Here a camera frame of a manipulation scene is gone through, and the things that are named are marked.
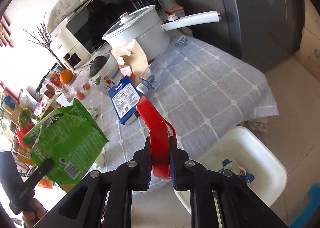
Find black wire rack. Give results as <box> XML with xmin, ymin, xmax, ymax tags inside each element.
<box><xmin>11</xmin><ymin>122</ymin><xmax>36</xmax><ymax>178</ymax></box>

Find red plastic wrapper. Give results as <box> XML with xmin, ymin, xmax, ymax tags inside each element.
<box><xmin>136</xmin><ymin>97</ymin><xmax>176</xmax><ymax>179</ymax></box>

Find grey refrigerator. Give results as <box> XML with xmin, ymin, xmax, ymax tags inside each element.
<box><xmin>176</xmin><ymin>0</ymin><xmax>304</xmax><ymax>72</ymax></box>

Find small white snack packet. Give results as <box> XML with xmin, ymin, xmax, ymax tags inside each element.
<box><xmin>94</xmin><ymin>76</ymin><xmax>116</xmax><ymax>96</ymax></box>

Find person's left hand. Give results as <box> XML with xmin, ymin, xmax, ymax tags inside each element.
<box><xmin>22</xmin><ymin>198</ymin><xmax>47</xmax><ymax>228</ymax></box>

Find blue plastic stool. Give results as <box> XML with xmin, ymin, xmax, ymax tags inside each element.
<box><xmin>290</xmin><ymin>184</ymin><xmax>320</xmax><ymax>228</ymax></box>

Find stacked cardboard boxes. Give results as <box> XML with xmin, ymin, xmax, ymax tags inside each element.
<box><xmin>294</xmin><ymin>0</ymin><xmax>320</xmax><ymax>82</ymax></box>

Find large orange on jar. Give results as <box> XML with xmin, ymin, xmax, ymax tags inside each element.
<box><xmin>59</xmin><ymin>69</ymin><xmax>73</xmax><ymax>85</ymax></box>

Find white electric cooking pot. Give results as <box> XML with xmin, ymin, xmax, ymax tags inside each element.
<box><xmin>102</xmin><ymin>5</ymin><xmax>221</xmax><ymax>61</ymax></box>

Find clear plastic water bottle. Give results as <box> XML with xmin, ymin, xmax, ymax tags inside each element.
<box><xmin>136</xmin><ymin>64</ymin><xmax>170</xmax><ymax>95</ymax></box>

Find white plastic trash bin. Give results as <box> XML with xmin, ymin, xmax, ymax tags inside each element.
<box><xmin>179</xmin><ymin>126</ymin><xmax>287</xmax><ymax>207</ymax></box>

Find black microwave oven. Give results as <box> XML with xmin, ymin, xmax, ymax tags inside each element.
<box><xmin>66</xmin><ymin>0</ymin><xmax>162</xmax><ymax>54</ymax></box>

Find grey checked tablecloth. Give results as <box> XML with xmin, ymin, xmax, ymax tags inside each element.
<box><xmin>83</xmin><ymin>39</ymin><xmax>278</xmax><ymax>172</ymax></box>

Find blue milk carton box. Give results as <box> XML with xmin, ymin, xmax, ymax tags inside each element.
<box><xmin>108</xmin><ymin>76</ymin><xmax>141</xmax><ymax>126</ymax></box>

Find torn brown cardboard piece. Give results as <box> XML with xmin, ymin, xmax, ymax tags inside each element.
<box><xmin>111</xmin><ymin>39</ymin><xmax>149</xmax><ymax>78</ymax></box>

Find white coffee machine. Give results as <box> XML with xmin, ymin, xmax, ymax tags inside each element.
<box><xmin>50</xmin><ymin>28</ymin><xmax>92</xmax><ymax>71</ymax></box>

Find dark green pumpkin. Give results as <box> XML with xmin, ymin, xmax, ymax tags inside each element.
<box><xmin>89</xmin><ymin>55</ymin><xmax>108</xmax><ymax>78</ymax></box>

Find white ceramic casserole bowl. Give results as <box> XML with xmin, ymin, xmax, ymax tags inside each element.
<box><xmin>89</xmin><ymin>53</ymin><xmax>119</xmax><ymax>81</ymax></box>

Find dried twigs in vase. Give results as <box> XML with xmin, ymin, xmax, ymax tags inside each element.
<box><xmin>23</xmin><ymin>15</ymin><xmax>66</xmax><ymax>69</ymax></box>

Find small red milk carton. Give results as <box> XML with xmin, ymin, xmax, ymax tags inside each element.
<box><xmin>119</xmin><ymin>65</ymin><xmax>135</xmax><ymax>82</ymax></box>

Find green snack bag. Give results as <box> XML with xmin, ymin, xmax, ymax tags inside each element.
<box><xmin>22</xmin><ymin>99</ymin><xmax>108</xmax><ymax>186</ymax></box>

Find red packaged snack box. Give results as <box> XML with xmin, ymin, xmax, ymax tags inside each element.
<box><xmin>49</xmin><ymin>72</ymin><xmax>62</xmax><ymax>88</ymax></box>

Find torn blue white carton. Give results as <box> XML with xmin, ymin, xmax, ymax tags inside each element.
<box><xmin>219</xmin><ymin>159</ymin><xmax>255</xmax><ymax>185</ymax></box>

